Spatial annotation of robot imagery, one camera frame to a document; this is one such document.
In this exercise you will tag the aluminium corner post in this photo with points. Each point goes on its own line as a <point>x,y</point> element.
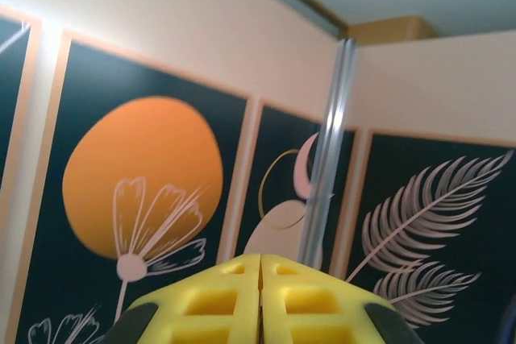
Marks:
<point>330,138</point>

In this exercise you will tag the brown cardboard box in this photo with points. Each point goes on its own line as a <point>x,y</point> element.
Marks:
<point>395,30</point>

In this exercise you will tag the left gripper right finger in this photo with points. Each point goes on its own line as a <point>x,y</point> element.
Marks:
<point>314,307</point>

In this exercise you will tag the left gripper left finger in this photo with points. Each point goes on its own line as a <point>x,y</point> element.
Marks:
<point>209,307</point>

